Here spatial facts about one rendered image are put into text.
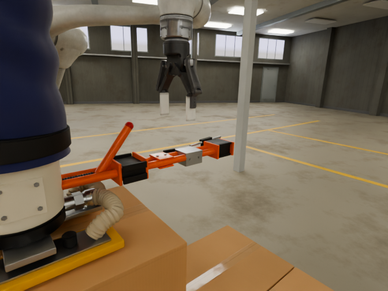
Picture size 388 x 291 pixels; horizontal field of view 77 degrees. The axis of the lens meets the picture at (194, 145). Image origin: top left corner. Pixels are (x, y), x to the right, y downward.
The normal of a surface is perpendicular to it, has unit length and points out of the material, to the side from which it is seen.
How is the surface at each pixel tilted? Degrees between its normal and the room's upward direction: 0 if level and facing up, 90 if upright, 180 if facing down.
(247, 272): 0
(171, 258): 90
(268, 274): 0
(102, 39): 90
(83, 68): 90
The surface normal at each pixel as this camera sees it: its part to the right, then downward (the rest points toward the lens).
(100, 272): 0.02, -0.96
